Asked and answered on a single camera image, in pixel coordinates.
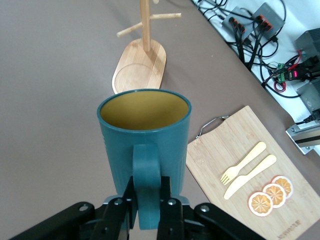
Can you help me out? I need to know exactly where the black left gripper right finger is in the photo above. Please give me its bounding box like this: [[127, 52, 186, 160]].
[[156, 176, 266, 240]]

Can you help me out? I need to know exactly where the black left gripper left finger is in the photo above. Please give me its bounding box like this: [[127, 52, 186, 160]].
[[9, 176, 137, 240]]

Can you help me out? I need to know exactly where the teal cup with yellow inside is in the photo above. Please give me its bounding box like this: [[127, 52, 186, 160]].
[[96, 88, 193, 231]]

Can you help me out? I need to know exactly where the wooden mug rack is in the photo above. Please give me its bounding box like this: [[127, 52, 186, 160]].
[[111, 0, 182, 95]]

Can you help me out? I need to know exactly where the yellow plastic knife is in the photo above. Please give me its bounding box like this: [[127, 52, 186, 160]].
[[223, 154, 277, 200]]

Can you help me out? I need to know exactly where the yellow plastic fork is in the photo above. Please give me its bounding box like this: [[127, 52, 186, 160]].
[[220, 141, 267, 186]]

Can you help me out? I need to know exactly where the orange slice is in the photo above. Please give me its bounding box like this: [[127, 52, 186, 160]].
[[271, 175, 293, 200], [262, 183, 287, 209], [248, 191, 274, 217]]

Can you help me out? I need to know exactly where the bamboo cutting board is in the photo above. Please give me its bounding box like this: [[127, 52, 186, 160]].
[[186, 105, 320, 240]]

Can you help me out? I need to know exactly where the green circuit board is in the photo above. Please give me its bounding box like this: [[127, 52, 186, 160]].
[[274, 62, 288, 83]]

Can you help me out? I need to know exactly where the silver metal box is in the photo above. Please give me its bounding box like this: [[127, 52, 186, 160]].
[[296, 81, 320, 116]]

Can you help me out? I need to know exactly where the red digit display module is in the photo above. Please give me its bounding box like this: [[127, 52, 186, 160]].
[[287, 67, 305, 81]]

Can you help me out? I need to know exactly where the grey power hub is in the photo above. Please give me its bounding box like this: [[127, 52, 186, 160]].
[[221, 6, 253, 48], [249, 2, 286, 42]]

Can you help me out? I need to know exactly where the grey electronics box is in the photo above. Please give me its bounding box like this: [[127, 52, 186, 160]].
[[293, 27, 320, 62]]

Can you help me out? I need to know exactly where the aluminium camera post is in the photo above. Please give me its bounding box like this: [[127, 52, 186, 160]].
[[285, 119, 320, 156]]

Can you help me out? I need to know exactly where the black cable bundle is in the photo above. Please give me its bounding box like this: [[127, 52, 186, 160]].
[[192, 0, 320, 101]]

